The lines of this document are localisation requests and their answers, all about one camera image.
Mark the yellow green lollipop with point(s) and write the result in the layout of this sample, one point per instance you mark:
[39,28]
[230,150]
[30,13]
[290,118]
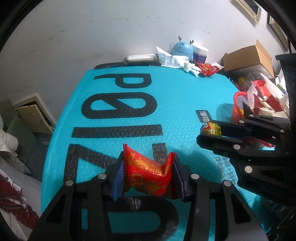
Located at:
[211,128]

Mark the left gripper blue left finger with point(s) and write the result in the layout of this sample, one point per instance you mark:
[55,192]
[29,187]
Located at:
[118,177]

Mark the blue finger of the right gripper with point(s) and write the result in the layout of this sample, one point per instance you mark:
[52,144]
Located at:
[223,146]
[257,126]

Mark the small red candy packet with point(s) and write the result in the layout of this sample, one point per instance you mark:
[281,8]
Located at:
[145,175]

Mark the white remote control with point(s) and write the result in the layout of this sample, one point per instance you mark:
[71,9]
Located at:
[141,58]

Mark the cardboard box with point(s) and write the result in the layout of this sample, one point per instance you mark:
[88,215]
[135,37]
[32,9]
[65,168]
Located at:
[249,59]

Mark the red snack packet by jar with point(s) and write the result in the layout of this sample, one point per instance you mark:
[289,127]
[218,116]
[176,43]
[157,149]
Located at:
[207,69]

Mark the red plastic basket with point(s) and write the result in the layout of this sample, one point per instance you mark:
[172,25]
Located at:
[240,99]

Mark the crumpled white tissue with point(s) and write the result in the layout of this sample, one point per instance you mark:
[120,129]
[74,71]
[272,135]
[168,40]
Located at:
[177,62]

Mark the white lid purple jar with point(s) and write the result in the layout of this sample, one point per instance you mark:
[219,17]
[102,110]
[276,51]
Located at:
[199,54]

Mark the white red plum drink bag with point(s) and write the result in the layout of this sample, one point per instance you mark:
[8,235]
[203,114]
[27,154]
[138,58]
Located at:
[262,102]

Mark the blue deer humidifier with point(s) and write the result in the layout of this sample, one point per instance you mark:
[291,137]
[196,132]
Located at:
[183,48]

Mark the wall intercom panel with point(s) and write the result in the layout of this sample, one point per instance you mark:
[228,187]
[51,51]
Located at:
[251,8]

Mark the framed picture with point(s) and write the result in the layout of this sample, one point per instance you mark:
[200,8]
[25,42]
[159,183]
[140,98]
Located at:
[278,32]

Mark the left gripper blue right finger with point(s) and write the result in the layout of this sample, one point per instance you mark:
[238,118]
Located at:
[181,188]

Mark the small crumpled white wrapper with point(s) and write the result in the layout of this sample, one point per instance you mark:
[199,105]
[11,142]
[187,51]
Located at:
[217,65]

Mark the teal bubble mat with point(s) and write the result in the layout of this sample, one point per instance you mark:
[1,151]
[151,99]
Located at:
[154,110]

